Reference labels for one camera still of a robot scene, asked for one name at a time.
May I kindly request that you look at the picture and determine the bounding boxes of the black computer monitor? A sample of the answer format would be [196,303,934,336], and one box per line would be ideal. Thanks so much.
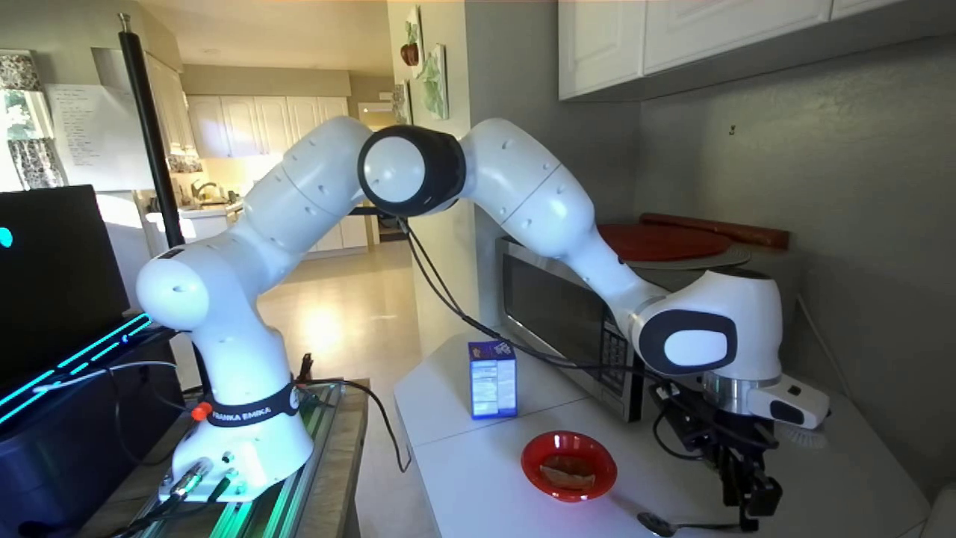
[0,185,127,391]

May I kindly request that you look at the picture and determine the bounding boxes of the black tripod pole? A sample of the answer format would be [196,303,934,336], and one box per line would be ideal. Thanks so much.
[115,31,184,247]

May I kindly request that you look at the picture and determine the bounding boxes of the blue white carton box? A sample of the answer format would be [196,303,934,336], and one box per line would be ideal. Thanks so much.
[468,340,516,418]

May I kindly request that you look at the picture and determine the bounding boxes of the stainless steel microwave oven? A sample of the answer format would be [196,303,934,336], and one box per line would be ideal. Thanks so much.
[498,240,646,425]

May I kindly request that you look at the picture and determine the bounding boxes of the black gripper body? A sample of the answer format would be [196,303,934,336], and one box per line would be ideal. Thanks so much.
[652,382,782,521]

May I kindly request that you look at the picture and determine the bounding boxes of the red plastic bowl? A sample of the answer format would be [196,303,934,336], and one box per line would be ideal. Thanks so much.
[520,431,617,503]

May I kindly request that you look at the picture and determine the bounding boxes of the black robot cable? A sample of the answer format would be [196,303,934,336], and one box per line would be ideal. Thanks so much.
[395,212,638,376]

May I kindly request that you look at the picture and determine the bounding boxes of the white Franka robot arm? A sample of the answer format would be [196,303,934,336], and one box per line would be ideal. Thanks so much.
[136,117,782,500]

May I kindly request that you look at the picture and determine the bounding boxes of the large red round plate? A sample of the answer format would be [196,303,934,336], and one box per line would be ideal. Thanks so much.
[601,225,732,262]

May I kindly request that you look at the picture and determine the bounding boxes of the food contents in bowl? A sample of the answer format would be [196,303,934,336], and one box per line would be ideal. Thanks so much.
[541,455,598,491]

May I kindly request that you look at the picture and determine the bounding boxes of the white upper cabinets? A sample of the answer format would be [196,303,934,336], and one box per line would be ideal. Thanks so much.
[558,0,956,102]

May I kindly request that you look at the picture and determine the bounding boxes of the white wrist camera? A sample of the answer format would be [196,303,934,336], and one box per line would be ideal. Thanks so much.
[750,373,831,431]

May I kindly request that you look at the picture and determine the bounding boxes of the silver spoon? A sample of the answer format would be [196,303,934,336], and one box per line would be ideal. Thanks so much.
[635,510,743,538]

